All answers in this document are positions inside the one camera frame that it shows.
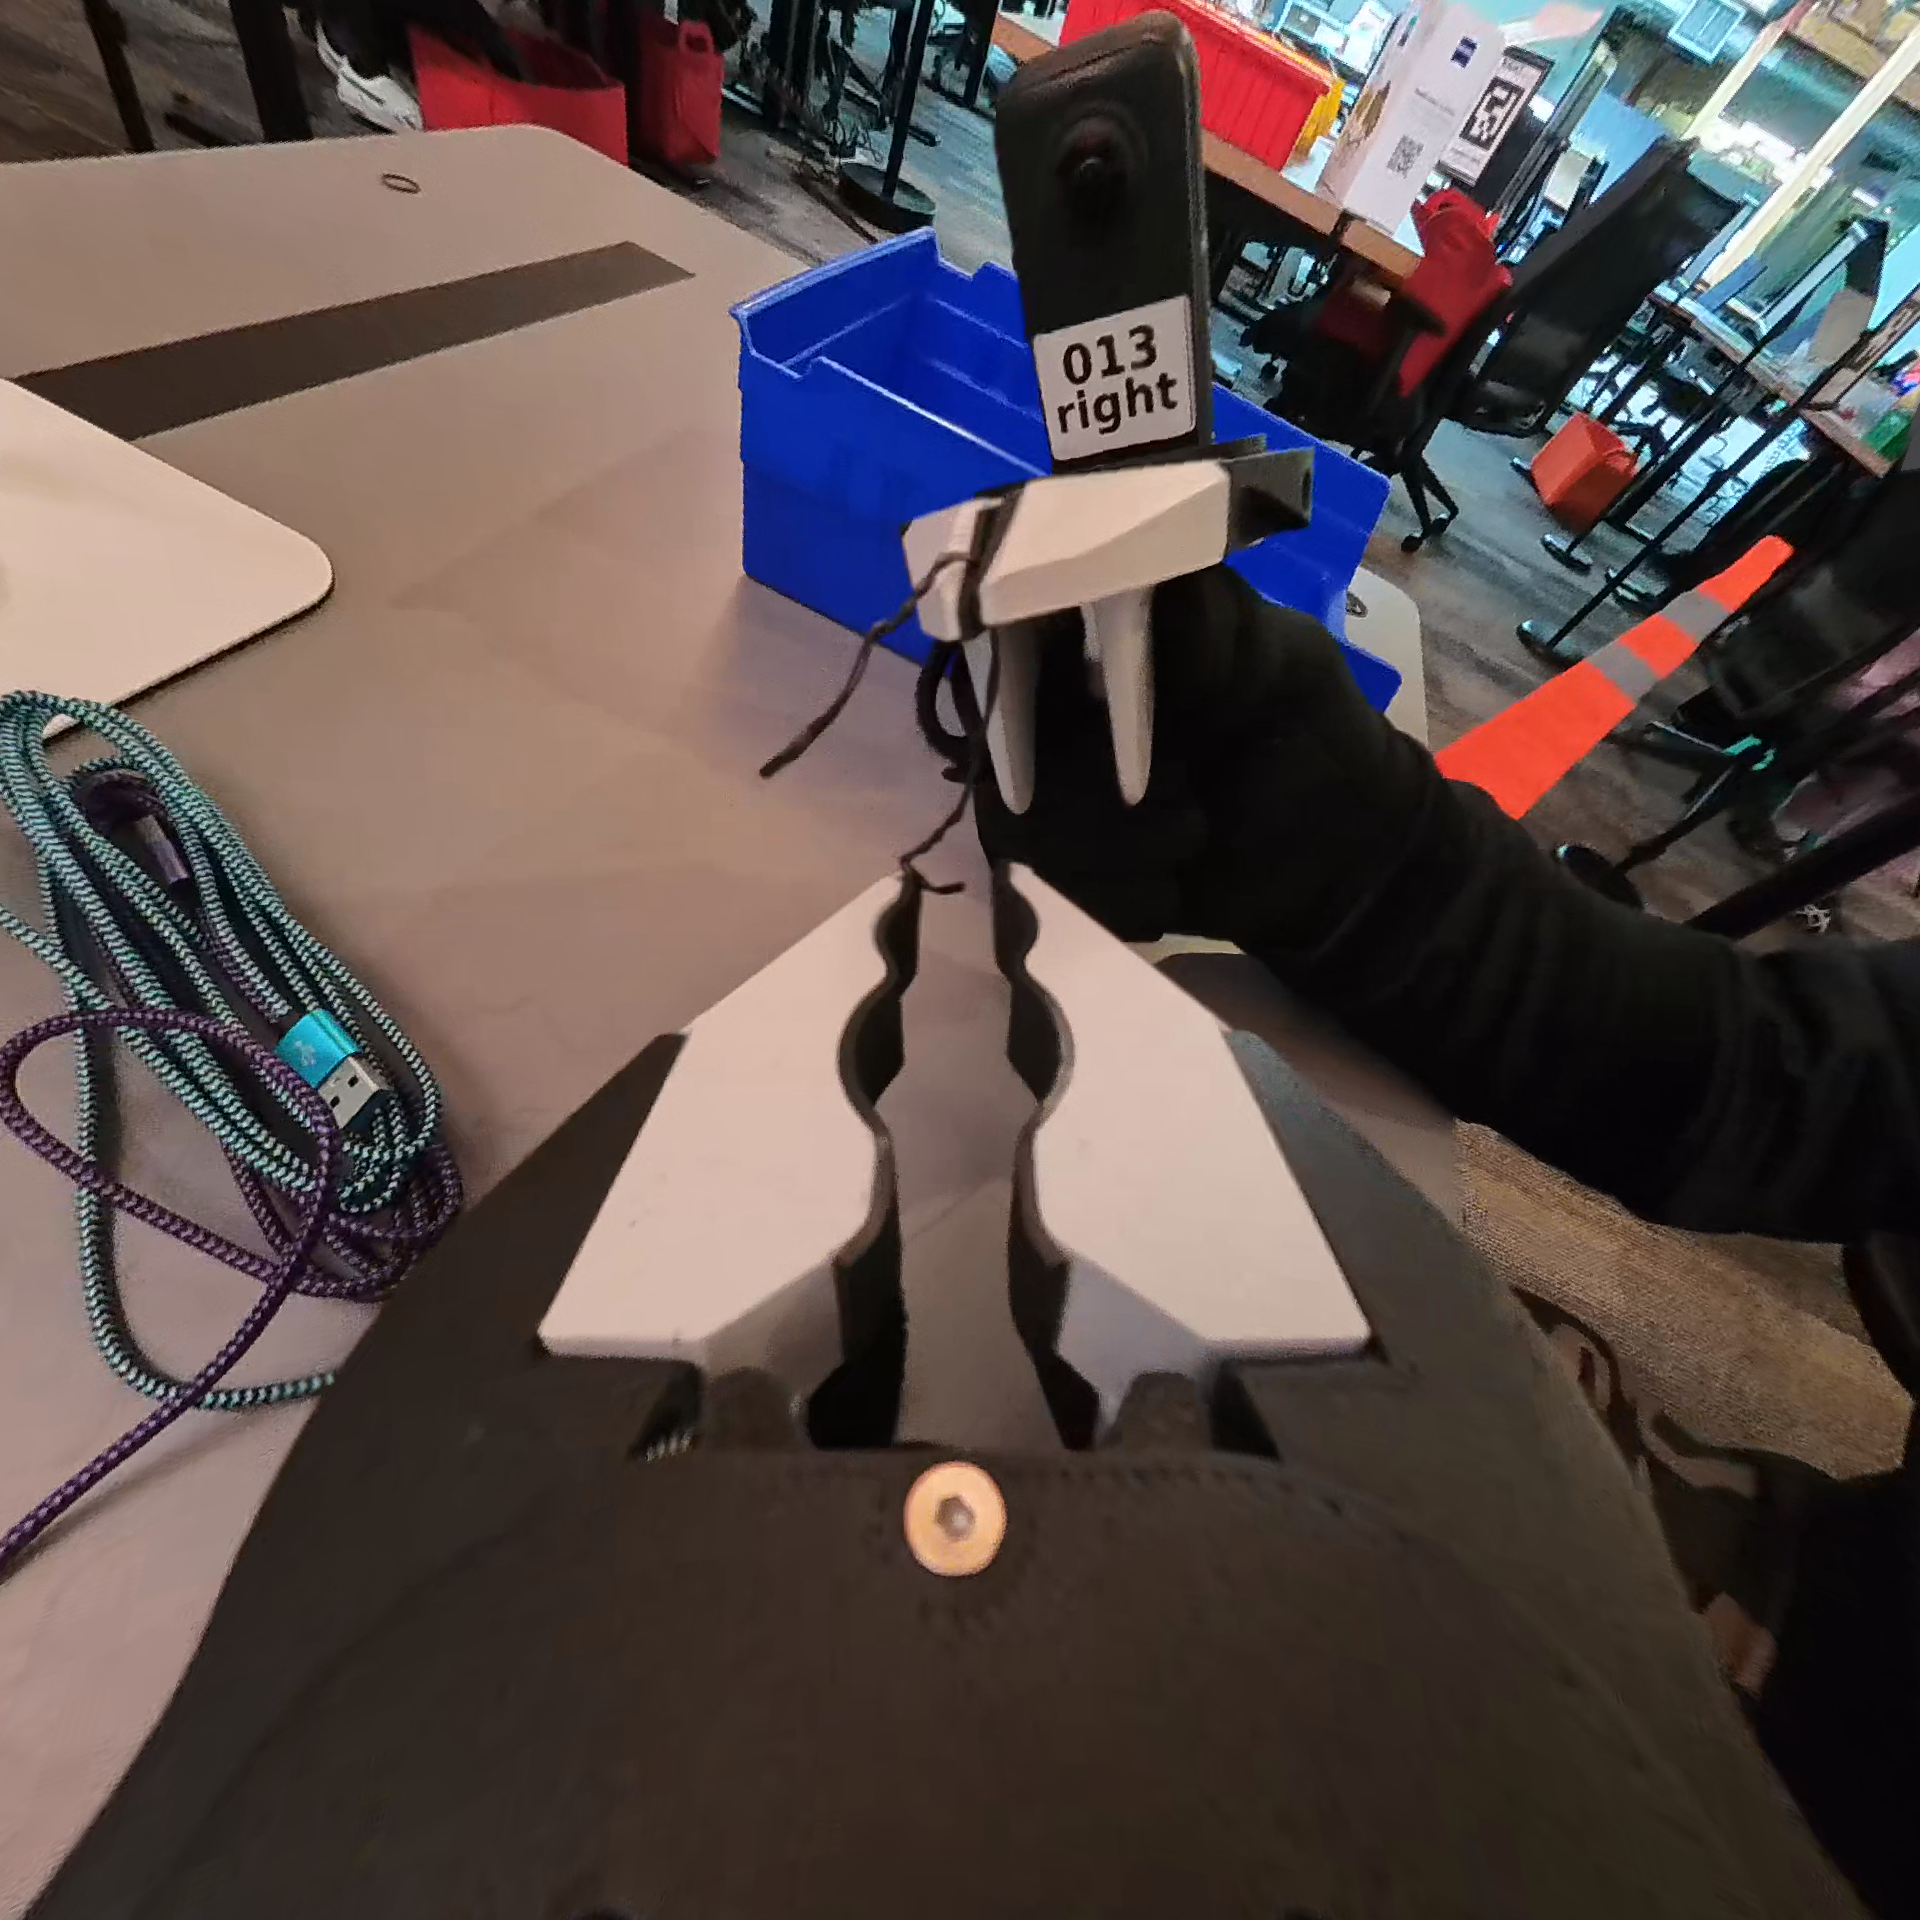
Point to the white cardboard box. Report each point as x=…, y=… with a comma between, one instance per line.
x=1427, y=119

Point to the red office chair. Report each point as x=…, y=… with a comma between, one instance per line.
x=1455, y=270

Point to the orange traffic cone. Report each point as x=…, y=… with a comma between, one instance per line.
x=1575, y=706

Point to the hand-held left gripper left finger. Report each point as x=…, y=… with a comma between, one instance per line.
x=722, y=1184

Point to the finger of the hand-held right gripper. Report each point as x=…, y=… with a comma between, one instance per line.
x=942, y=578
x=1110, y=540

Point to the wooden workbench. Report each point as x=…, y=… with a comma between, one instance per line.
x=1275, y=187

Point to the black office chair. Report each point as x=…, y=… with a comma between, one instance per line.
x=1592, y=284

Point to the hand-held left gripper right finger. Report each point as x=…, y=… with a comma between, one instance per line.
x=1184, y=1184

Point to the white folding stand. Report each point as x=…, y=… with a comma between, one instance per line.
x=137, y=557

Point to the orange bin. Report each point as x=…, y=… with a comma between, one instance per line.
x=1583, y=467

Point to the person's right forearm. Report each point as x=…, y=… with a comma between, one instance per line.
x=1621, y=1050

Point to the black floor lamp stand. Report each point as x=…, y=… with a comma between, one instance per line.
x=886, y=194

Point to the blue plastic bin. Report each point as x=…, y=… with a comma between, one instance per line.
x=871, y=450

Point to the black twist tie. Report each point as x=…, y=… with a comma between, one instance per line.
x=810, y=734

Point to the red plastic crate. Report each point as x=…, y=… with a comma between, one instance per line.
x=1275, y=90

